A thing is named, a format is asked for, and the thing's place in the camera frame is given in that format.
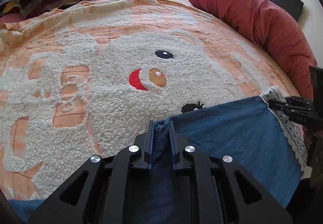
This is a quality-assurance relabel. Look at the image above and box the blue denim pant lace hem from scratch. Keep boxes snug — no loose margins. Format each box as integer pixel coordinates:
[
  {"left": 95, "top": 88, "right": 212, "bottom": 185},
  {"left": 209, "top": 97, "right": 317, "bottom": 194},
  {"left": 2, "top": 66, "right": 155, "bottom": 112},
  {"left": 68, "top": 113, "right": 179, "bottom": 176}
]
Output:
[{"left": 1, "top": 88, "right": 307, "bottom": 223}]

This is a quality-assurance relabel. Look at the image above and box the orange white bear blanket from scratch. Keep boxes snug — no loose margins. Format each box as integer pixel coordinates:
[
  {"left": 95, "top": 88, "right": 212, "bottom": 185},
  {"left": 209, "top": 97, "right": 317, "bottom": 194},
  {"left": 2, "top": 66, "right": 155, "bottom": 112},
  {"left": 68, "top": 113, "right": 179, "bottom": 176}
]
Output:
[{"left": 1, "top": 0, "right": 297, "bottom": 200}]

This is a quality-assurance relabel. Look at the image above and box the red rolled duvet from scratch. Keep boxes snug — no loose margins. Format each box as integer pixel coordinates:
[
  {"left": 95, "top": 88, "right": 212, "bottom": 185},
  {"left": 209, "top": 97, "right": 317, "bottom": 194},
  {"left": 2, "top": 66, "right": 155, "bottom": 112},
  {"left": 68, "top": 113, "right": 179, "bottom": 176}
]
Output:
[{"left": 188, "top": 0, "right": 317, "bottom": 99}]

